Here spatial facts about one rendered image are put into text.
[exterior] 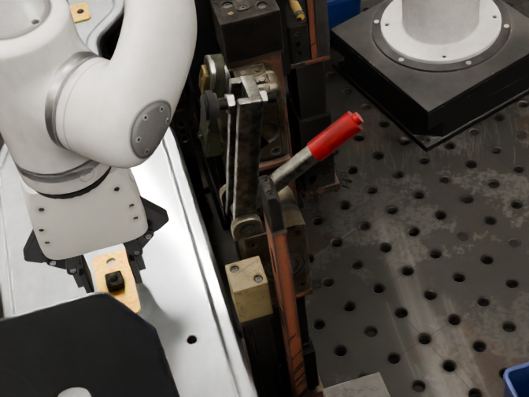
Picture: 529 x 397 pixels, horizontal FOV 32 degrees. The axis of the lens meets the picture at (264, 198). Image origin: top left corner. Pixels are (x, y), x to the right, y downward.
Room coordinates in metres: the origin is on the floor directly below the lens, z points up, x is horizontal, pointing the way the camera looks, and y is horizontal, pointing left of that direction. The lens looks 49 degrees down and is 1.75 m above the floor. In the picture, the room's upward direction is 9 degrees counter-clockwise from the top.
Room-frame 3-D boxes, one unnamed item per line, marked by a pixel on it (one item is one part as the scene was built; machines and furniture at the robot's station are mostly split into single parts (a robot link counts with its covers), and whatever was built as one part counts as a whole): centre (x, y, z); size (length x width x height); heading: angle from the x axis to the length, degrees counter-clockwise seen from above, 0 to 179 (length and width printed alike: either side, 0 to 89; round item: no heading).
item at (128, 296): (0.56, 0.16, 1.01); 0.08 x 0.04 x 0.01; 9
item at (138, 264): (0.57, 0.13, 1.04); 0.03 x 0.03 x 0.07; 9
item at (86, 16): (1.02, 0.24, 1.01); 0.08 x 0.04 x 0.01; 99
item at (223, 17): (0.84, -0.01, 0.91); 0.07 x 0.05 x 0.42; 99
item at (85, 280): (0.56, 0.20, 1.04); 0.03 x 0.03 x 0.07; 9
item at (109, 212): (0.57, 0.16, 1.14); 0.10 x 0.07 x 0.11; 99
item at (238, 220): (0.56, 0.02, 1.06); 0.03 x 0.01 x 0.03; 99
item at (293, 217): (0.59, 0.00, 0.88); 0.07 x 0.06 x 0.35; 99
